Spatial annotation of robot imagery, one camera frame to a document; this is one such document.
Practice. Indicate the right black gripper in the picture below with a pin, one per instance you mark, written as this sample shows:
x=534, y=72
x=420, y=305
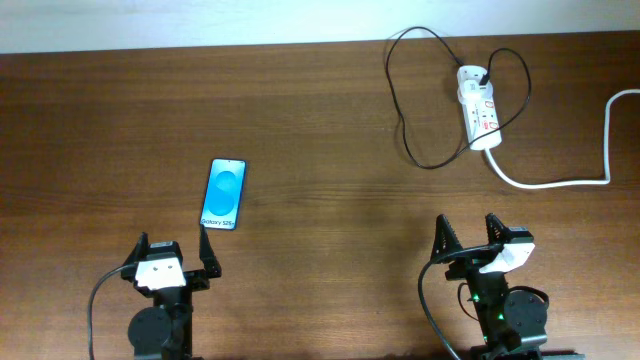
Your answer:
x=454, y=242

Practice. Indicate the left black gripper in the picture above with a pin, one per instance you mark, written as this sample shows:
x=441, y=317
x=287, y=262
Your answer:
x=199, y=279

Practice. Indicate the blue Galaxy smartphone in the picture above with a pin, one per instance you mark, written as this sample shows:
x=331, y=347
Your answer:
x=223, y=194

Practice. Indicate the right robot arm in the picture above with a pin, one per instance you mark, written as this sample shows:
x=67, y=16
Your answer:
x=512, y=319

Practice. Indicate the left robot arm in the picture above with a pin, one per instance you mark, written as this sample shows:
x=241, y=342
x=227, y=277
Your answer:
x=164, y=330

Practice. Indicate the white USB charger adapter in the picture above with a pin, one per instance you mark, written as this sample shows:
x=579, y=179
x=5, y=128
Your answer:
x=472, y=91

